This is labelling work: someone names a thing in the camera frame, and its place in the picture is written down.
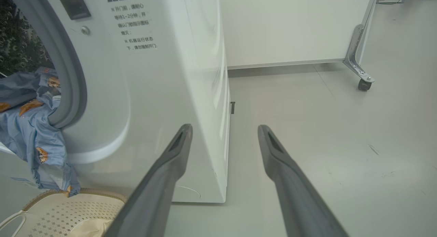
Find white partition board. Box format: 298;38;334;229
218;0;376;70

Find blue bear-print garment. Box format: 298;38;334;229
0;66;81;197

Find cream garment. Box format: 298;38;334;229
68;218;115;237

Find white washing machine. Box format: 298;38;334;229
0;0;232;203

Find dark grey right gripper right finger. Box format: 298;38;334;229
258;124;349;237

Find black door latch socket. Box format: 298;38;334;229
59;0;91;20

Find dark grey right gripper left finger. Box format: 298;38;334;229
104;124;193;237

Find cream perforated laundry basket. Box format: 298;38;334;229
0;187;127;237

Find blue energy label sticker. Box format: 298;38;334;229
10;177;37;187

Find printed text notice label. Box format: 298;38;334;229
105;0;158;51

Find round filter cover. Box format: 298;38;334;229
172;185;202;199

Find grey metal caster leg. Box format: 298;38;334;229
343;0;379;91

